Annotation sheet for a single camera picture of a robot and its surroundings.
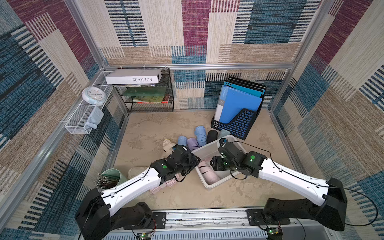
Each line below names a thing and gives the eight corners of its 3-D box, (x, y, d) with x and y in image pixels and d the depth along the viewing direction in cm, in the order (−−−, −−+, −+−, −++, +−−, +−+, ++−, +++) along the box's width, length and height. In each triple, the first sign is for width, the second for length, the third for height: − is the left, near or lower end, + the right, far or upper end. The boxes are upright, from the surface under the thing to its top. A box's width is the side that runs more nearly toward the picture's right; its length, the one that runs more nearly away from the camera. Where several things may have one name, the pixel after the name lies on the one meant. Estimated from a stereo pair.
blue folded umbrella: (195, 146, 101) (195, 144, 99) (195, 128, 111) (195, 125, 109) (206, 146, 101) (207, 144, 99) (205, 128, 111) (206, 125, 109)
